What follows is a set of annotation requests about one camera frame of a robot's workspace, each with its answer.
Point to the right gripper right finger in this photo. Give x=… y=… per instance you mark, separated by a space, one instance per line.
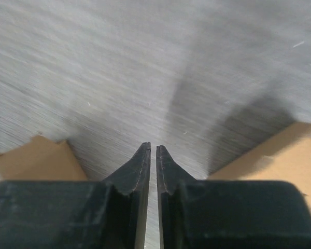
x=228 y=214

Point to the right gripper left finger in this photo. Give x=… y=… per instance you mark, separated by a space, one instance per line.
x=110 y=213

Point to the small cardboard box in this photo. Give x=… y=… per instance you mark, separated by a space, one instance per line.
x=41 y=159

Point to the large flat cardboard box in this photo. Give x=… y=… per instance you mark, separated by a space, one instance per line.
x=285 y=157

